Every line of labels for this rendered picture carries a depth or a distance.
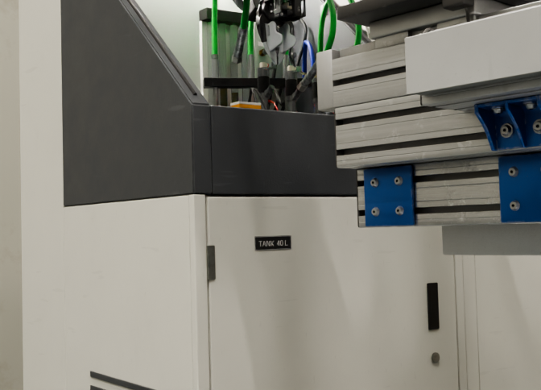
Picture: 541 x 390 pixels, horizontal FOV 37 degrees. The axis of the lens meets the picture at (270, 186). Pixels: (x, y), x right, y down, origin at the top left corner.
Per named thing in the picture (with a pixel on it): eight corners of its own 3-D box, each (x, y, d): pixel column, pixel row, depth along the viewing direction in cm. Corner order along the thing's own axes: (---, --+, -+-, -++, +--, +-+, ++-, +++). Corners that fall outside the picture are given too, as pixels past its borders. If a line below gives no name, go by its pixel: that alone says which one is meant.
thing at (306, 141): (212, 194, 145) (210, 104, 146) (200, 195, 149) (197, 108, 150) (448, 195, 182) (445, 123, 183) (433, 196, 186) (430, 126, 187)
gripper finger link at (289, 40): (290, 60, 178) (288, 18, 179) (273, 65, 183) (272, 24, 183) (300, 62, 180) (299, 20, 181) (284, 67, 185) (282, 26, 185)
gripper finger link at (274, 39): (278, 59, 176) (277, 17, 177) (262, 64, 181) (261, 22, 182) (290, 60, 178) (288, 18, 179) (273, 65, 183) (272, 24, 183)
